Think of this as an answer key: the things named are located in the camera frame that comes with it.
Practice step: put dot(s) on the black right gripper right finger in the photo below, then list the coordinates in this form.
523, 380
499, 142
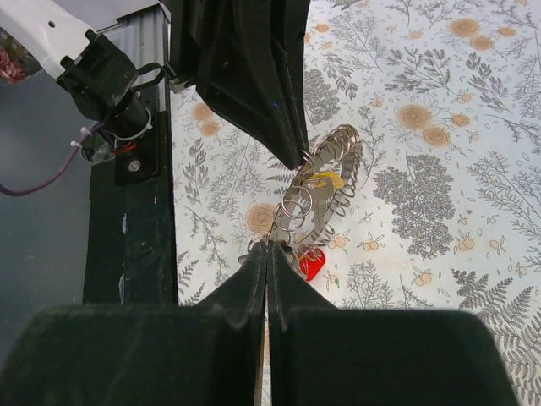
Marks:
323, 355

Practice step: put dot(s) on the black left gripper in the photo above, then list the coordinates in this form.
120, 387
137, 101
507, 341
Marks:
246, 60

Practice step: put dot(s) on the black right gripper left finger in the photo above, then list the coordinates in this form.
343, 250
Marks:
210, 353

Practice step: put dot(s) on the red key tag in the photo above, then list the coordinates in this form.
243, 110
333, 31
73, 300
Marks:
311, 262

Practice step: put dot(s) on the silver key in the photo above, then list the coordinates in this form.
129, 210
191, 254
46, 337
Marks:
319, 198

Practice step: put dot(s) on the yellow key tag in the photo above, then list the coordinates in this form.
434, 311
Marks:
328, 179

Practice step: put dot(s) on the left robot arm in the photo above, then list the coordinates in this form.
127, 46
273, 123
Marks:
97, 74

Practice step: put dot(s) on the floral tablecloth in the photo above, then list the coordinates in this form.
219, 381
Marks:
446, 213

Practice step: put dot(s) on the aluminium rail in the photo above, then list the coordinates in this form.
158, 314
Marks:
141, 30

